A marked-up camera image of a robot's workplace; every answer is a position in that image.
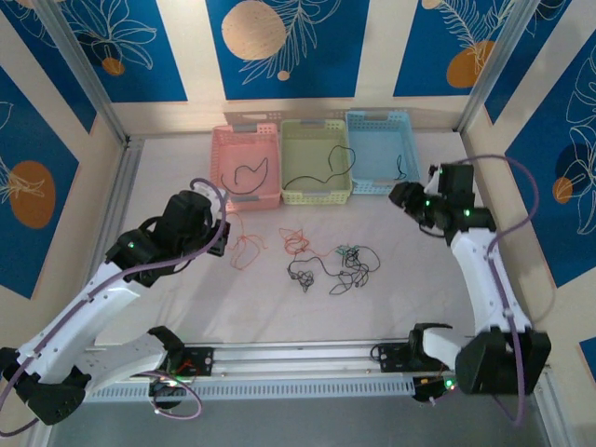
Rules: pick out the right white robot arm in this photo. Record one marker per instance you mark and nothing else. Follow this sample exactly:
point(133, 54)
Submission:
point(470, 265)

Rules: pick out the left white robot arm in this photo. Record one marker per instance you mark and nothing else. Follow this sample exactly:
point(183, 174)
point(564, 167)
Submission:
point(130, 358)

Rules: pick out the blue perforated plastic basket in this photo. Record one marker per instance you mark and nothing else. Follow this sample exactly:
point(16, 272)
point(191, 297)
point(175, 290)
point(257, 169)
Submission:
point(377, 149)

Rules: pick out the pink perforated plastic basket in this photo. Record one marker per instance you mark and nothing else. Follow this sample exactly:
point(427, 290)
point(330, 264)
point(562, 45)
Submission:
point(247, 144)

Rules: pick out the green perforated plastic basket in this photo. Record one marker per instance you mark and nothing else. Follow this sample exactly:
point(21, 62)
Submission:
point(307, 153)

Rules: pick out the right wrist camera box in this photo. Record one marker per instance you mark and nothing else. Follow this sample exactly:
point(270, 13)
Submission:
point(434, 177)

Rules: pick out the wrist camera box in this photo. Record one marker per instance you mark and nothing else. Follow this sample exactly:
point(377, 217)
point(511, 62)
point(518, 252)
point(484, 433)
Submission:
point(209, 195)
point(434, 177)

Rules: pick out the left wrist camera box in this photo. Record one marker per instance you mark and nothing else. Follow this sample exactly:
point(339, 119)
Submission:
point(209, 195)

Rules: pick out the aluminium side rail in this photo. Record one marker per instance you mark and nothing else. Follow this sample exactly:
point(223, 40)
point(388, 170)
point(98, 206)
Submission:
point(121, 186)

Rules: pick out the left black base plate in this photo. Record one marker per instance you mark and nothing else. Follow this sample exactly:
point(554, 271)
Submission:
point(200, 361)

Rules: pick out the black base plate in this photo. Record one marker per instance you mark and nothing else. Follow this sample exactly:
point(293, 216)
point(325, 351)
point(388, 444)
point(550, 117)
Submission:
point(391, 358)
point(200, 361)

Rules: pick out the aluminium frame post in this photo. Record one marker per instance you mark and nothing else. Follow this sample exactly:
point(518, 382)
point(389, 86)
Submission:
point(79, 60)
point(493, 65)
point(551, 414)

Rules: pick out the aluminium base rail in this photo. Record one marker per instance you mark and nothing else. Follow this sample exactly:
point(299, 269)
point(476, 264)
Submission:
point(288, 356)

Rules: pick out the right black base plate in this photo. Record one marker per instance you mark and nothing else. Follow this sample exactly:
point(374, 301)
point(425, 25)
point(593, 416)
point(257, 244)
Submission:
point(391, 358)

